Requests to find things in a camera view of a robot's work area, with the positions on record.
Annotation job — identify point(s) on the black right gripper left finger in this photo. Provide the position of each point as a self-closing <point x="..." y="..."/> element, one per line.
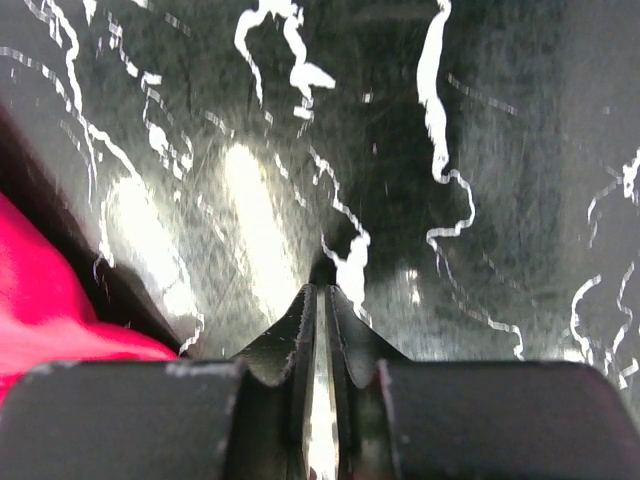
<point x="244" y="418"/>

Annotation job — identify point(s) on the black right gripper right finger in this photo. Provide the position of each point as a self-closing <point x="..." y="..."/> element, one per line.
<point x="404" y="419"/>

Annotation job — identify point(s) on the red t-shirt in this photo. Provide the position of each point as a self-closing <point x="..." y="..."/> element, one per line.
<point x="46" y="315"/>

